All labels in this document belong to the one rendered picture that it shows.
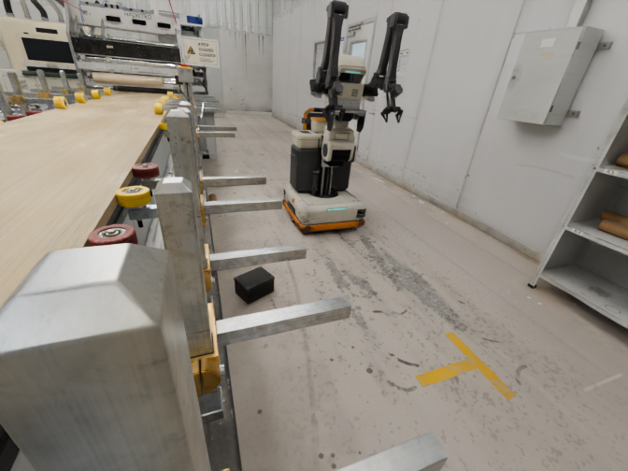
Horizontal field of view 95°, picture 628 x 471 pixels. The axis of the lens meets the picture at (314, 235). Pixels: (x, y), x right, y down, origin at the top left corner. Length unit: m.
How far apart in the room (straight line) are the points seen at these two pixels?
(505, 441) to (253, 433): 1.00
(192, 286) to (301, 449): 1.03
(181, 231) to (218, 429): 0.35
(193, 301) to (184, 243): 0.08
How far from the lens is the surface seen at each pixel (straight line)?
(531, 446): 1.65
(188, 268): 0.37
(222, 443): 0.57
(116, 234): 0.70
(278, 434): 1.35
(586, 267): 2.95
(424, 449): 0.44
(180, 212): 0.33
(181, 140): 0.57
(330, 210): 2.49
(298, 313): 0.52
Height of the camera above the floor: 1.20
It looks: 28 degrees down
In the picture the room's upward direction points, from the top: 5 degrees clockwise
